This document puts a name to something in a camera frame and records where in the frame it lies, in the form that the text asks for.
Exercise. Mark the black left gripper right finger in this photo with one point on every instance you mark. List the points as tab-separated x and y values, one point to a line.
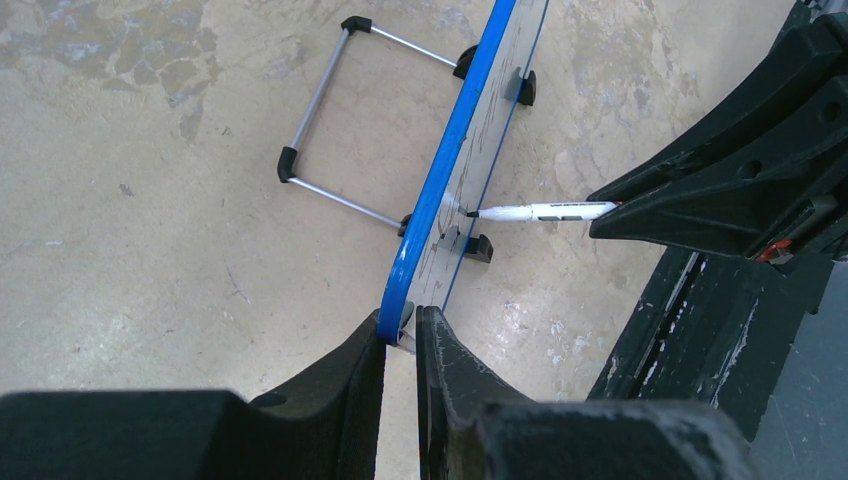
475	425

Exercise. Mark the white marker pen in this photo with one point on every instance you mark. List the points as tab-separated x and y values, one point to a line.
546	212

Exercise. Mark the whiteboard stand foot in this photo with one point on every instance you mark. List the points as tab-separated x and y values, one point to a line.
528	89
479	248

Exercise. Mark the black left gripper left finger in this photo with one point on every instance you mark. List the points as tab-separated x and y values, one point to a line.
322	423

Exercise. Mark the blue framed whiteboard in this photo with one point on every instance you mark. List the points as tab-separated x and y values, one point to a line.
433	246

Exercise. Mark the metal wire whiteboard stand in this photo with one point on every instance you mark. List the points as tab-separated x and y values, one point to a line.
373	122

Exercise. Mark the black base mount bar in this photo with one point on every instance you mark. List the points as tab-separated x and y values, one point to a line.
715	330

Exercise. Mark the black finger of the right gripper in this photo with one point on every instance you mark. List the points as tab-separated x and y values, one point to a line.
800	62
744	203

